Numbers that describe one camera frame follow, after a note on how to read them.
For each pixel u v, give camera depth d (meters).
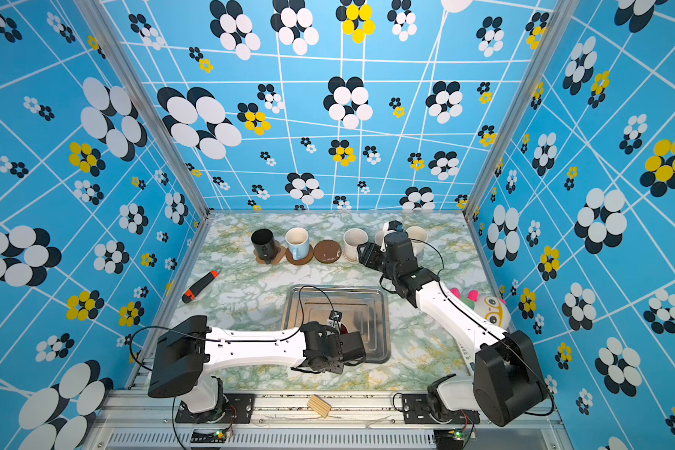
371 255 0.72
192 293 0.94
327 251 1.06
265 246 0.99
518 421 0.42
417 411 0.73
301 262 1.03
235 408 0.73
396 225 0.74
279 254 1.06
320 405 0.74
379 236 1.01
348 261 1.05
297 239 1.02
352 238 1.05
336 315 0.71
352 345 0.59
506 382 0.41
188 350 0.48
